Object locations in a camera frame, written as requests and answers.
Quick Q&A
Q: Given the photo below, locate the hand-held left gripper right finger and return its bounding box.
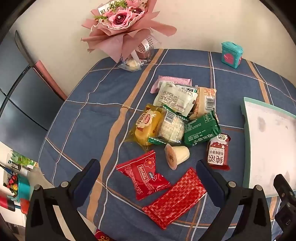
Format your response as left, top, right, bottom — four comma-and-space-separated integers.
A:
195, 159, 272, 241

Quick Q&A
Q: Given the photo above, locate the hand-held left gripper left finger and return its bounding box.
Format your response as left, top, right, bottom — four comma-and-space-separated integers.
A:
25, 159, 101, 241

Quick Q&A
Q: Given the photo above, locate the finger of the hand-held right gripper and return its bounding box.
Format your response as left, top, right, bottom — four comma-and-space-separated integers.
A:
273, 174, 296, 204
275, 204, 296, 232

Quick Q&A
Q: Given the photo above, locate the dark red biscuit packet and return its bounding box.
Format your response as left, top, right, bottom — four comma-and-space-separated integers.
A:
206, 133, 232, 171

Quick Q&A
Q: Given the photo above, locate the red patterned snack packet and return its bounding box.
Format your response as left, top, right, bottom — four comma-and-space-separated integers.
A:
142, 167, 207, 230

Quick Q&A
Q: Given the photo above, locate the pale yellow small packet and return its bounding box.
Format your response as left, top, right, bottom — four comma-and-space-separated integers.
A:
164, 143, 190, 170

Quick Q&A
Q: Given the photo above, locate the white tray with teal rim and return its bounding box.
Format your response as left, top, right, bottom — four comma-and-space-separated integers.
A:
240, 97, 296, 198

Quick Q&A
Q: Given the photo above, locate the green snack packet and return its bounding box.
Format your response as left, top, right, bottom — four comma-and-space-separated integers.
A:
184, 111, 221, 146

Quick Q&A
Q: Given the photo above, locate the red flower print packet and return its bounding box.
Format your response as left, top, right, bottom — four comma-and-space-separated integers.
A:
116, 150, 171, 201

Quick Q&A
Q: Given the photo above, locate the clear rice cracker packet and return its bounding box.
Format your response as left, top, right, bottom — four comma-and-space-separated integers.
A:
148, 105, 189, 146

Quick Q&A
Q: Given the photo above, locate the yellow cake packet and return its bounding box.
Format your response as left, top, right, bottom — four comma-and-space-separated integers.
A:
125, 103, 167, 149

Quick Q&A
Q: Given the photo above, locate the beige bread packet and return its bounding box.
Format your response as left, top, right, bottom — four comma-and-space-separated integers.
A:
188, 86, 217, 120

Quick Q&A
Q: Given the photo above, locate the white snack packet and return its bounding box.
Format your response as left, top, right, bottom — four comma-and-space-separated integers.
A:
153, 83, 199, 115

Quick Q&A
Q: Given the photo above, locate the pink snack packet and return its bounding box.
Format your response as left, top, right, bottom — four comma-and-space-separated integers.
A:
150, 75, 193, 93

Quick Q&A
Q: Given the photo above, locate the red packet with gold print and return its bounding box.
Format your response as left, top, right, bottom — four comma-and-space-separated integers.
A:
94, 229, 111, 241

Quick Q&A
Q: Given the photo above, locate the blue plaid tablecloth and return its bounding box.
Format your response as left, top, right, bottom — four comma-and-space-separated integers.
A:
38, 48, 296, 241

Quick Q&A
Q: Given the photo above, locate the teal plastic basket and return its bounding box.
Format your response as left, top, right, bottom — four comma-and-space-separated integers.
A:
7, 174, 31, 204

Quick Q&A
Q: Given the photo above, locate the green printed paper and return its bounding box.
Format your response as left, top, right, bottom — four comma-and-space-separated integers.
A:
7, 151, 38, 172

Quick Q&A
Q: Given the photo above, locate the dark grey refrigerator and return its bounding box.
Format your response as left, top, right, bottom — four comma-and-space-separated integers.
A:
0, 30, 66, 153

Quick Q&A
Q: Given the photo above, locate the pink panel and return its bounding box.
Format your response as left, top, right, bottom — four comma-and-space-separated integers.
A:
35, 60, 67, 100

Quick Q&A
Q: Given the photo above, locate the small clear candy packet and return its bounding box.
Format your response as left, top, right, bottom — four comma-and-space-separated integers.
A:
118, 58, 145, 73

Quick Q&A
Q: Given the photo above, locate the teal toy box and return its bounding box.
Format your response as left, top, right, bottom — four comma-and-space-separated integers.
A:
221, 42, 244, 69

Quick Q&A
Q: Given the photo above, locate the pink rose bouquet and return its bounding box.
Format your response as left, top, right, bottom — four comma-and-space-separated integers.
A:
81, 0, 177, 63

